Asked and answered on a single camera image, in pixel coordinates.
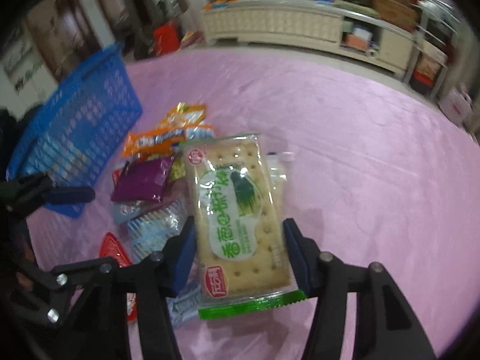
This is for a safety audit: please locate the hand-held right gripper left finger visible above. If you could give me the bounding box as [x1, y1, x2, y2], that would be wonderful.
[64, 215, 198, 360]

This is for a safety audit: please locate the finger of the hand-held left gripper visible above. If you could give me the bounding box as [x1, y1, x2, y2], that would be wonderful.
[0, 174, 96, 216]
[11, 257, 113, 331]

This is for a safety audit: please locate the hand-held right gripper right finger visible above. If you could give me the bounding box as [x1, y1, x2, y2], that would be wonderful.
[282, 217, 437, 360]

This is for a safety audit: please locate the red silver snack packet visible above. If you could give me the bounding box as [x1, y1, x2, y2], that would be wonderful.
[98, 232, 137, 321]

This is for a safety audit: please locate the blue plastic basket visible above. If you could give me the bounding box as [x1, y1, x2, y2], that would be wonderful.
[7, 43, 144, 218]

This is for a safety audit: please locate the green-edged cracker packet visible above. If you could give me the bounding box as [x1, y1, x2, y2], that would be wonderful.
[178, 133, 308, 321]

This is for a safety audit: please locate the blue white wafer packet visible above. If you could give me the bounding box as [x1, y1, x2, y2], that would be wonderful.
[167, 270, 203, 329]

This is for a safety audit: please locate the blue striped clear snack packet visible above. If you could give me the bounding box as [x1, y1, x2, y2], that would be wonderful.
[127, 199, 188, 263]

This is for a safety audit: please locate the pale blue snack packet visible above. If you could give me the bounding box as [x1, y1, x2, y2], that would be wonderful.
[112, 200, 145, 226]

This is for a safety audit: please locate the purple snack packet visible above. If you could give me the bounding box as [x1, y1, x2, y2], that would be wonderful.
[110, 155, 176, 204]

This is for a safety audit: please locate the yellow green snack packet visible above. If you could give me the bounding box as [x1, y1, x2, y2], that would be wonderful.
[170, 155, 188, 182]

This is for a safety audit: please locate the orange and blue snack packet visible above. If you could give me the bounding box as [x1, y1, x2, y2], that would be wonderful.
[121, 127, 188, 158]

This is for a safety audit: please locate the pink blanket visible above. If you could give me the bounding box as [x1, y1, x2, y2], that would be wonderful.
[22, 47, 480, 360]

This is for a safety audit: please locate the small blue white snack packet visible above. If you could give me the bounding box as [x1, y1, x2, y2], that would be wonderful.
[185, 124, 215, 141]

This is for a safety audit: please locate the dark wooden door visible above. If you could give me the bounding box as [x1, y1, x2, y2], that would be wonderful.
[24, 0, 106, 83]

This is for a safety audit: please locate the black bag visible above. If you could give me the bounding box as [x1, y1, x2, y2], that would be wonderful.
[133, 28, 154, 61]

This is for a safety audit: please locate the red bag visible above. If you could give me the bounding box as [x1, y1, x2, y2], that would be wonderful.
[152, 20, 181, 55]

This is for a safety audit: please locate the pale pink gift bag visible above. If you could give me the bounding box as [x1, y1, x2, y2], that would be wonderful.
[437, 86, 475, 128]

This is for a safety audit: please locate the orange box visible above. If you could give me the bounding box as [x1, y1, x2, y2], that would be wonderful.
[343, 32, 370, 49]

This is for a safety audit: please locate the cream low cabinet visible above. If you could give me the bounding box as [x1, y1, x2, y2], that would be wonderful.
[200, 0, 419, 79]

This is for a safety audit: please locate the metal shelf rack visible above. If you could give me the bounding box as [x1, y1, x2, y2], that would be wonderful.
[403, 0, 464, 100]

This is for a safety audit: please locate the orange blue toy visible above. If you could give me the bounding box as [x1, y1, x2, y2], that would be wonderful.
[204, 0, 241, 11]

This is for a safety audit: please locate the cardboard box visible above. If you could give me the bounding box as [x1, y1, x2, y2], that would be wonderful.
[375, 0, 419, 32]

